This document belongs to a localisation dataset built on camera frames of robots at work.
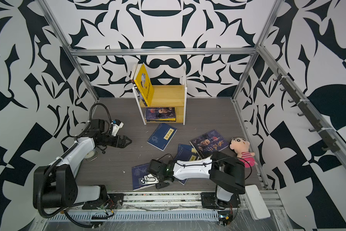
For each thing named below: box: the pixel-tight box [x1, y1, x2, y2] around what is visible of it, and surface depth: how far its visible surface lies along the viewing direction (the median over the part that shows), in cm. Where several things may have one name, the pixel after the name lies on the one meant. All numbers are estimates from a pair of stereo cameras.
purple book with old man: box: [145, 106, 176, 120], surface depth 103 cm
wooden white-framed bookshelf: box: [132, 66, 188, 126], surface depth 94 cm
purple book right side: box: [189, 128, 230, 160], surface depth 95 cm
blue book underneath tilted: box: [173, 143, 200, 162], surface depth 91 cm
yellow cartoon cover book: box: [133, 63, 155, 107], surface depth 81 cm
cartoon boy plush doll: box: [229, 136, 259, 168], surface depth 89 cm
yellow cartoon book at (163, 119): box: [145, 117, 176, 121], surface depth 102 cm
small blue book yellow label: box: [146, 123, 178, 152], surface depth 98 cm
